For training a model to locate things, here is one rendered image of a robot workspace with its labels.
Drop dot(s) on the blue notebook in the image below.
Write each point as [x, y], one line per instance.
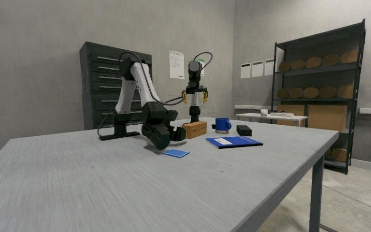
[232, 142]

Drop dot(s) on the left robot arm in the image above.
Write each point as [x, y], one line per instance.
[193, 69]

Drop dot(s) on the blue mug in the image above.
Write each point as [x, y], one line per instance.
[222, 125]

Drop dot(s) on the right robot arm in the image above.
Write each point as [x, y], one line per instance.
[154, 117]

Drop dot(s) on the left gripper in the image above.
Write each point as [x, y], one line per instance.
[192, 90]

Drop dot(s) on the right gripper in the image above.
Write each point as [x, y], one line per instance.
[178, 135]

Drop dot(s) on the black rectangular case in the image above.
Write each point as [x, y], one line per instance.
[244, 130]

